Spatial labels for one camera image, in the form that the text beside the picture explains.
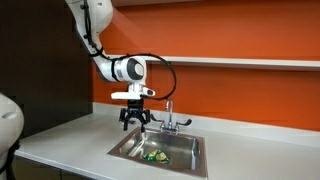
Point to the white high wall shelf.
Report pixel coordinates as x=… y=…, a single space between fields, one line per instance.
x=153 y=2

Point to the long white wall shelf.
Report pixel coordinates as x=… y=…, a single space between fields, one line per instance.
x=233 y=62

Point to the stainless steel sink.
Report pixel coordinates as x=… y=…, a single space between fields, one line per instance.
x=180 y=146

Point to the purple candy bar packet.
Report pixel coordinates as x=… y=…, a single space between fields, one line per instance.
x=134 y=122

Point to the dark base cabinet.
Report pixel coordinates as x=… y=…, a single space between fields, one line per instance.
x=33 y=170

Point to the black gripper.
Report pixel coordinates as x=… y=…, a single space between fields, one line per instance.
x=135 y=110

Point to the dark wood cabinet panel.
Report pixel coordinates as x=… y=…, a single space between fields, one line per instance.
x=43 y=66

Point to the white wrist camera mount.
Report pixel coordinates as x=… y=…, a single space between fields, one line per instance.
x=128 y=95

